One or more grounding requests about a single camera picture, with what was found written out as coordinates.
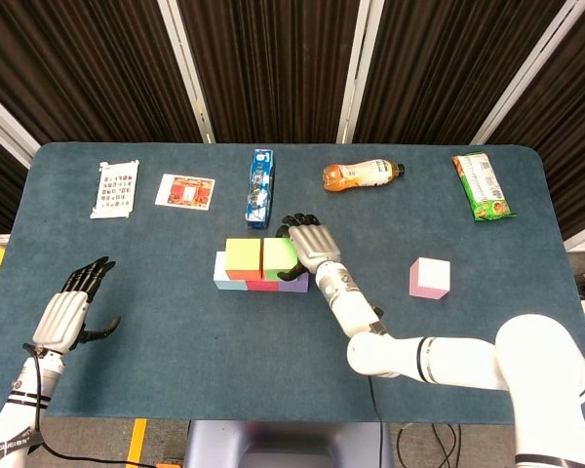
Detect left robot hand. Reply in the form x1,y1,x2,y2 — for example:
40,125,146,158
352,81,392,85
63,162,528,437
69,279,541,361
31,256,122,355

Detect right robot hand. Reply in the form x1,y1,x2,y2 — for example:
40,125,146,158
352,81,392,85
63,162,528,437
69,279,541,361
276,213,343,283

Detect green cube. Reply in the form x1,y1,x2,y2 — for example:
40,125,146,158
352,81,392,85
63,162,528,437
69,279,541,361
261,237,299,282

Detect purple cube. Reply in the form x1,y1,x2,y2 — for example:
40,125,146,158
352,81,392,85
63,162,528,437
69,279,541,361
277,271,310,294

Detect orange yellow cube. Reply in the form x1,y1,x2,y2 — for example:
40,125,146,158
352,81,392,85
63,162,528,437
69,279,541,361
224,238,263,281

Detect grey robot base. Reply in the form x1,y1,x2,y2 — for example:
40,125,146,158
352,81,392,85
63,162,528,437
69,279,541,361
183,419,395,468

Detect light blue cube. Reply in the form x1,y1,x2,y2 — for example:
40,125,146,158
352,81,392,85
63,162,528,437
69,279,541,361
213,251,249,292

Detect pink cube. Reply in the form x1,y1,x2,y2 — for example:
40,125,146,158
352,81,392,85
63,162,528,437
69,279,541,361
409,257,452,299

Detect blue biscuit box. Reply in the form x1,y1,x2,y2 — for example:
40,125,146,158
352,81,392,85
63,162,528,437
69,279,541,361
244,148,276,231

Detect orange drink bottle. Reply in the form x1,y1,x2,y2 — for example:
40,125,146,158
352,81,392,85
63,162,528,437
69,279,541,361
322,158,407,194

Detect dark brown curtain panel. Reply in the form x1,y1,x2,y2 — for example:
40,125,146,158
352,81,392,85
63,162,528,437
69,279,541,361
352,0,565,145
0,128,30,236
176,0,363,145
0,0,206,145
486,0,585,241

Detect white sticker sheet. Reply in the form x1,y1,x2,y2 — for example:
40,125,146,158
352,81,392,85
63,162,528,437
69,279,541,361
89,159,141,220

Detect red and white card packet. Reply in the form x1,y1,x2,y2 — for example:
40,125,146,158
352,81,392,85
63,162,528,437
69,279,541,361
154,173,216,212

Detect blue felt table cover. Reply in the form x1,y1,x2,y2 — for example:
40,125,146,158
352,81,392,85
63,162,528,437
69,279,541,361
0,140,585,424

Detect green snack bag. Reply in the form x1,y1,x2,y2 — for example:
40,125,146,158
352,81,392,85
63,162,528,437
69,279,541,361
450,153,517,223

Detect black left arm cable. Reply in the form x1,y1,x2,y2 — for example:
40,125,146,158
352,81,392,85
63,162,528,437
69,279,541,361
22,343,152,468

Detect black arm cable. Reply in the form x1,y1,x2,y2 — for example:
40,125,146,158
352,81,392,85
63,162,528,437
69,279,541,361
368,374,387,468
22,343,152,468

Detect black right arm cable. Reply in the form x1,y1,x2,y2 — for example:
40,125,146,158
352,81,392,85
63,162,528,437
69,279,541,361
368,374,387,468

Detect black floor cable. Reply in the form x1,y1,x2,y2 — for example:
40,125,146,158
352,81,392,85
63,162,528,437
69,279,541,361
396,422,463,468

